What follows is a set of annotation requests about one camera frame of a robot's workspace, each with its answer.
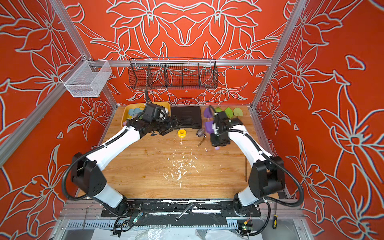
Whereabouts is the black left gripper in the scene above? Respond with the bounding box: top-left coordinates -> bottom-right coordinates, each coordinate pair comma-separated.
152,114 -> 184,135

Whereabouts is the purple square shovel pink handle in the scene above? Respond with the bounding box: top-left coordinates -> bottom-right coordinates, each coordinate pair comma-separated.
205,121 -> 220,150

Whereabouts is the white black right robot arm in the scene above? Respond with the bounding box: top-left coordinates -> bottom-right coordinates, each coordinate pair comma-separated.
209,106 -> 305,215

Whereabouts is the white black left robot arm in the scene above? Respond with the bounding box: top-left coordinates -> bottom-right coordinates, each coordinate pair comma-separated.
62,101 -> 182,218

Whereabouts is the yellow storage box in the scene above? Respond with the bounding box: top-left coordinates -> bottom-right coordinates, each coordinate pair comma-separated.
121,102 -> 171,128

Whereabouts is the yellow tape roll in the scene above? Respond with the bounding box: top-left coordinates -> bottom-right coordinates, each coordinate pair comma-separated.
178,129 -> 187,138

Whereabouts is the black plastic tool case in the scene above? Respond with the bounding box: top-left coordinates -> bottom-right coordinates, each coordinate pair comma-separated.
171,106 -> 202,129

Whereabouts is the hex key on table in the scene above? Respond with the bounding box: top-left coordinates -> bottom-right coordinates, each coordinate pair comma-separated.
245,157 -> 248,183

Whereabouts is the black wire wall basket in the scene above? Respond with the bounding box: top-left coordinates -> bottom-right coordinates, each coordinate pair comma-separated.
128,58 -> 219,90

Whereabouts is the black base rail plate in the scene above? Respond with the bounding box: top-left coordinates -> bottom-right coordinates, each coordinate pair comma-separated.
100,198 -> 262,218

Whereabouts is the wrench on base rail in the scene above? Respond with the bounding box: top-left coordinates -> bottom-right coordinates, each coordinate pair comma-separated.
175,203 -> 195,222

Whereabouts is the clear mesh wall basket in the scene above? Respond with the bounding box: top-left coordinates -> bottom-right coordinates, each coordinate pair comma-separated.
60,61 -> 112,98

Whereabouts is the grey cable duct strip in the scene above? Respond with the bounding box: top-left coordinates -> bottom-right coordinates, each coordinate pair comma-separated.
64,218 -> 241,231

